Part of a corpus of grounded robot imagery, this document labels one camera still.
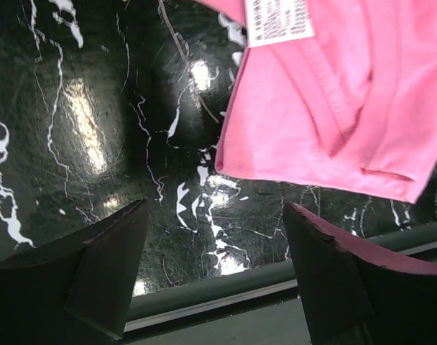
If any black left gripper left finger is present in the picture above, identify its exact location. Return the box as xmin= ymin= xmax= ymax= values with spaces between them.
xmin=0 ymin=200 xmax=150 ymax=344

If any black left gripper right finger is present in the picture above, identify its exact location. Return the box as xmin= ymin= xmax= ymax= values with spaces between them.
xmin=283 ymin=203 xmax=437 ymax=344

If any light pink t-shirt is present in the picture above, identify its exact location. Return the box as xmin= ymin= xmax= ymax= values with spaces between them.
xmin=206 ymin=1 xmax=437 ymax=203

